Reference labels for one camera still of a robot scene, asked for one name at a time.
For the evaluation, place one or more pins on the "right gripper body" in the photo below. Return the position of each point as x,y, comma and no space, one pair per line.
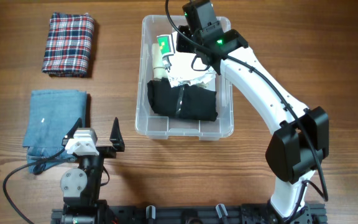
186,41

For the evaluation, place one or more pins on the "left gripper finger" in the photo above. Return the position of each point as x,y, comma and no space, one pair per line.
115,136
78,124

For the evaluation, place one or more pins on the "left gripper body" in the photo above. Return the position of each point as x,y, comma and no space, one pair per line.
107,152

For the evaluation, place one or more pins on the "blue denim jeans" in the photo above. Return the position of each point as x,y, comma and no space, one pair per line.
52,115

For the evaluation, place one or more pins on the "white printed t-shirt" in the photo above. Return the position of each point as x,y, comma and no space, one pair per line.
183,68

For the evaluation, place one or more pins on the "cream white cloth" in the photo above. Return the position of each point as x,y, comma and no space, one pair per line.
157,63

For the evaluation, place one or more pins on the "black garment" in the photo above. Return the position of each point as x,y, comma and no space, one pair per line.
183,102

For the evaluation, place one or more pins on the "red plaid shirt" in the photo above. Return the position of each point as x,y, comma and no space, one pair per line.
68,45

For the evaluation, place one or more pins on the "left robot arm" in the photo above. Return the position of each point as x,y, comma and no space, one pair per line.
81,185

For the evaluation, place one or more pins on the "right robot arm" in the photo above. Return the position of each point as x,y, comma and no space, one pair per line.
300,136

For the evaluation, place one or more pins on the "clear plastic storage bin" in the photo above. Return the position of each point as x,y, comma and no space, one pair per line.
153,125

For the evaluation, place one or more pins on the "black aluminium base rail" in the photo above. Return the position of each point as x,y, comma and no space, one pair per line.
311,213

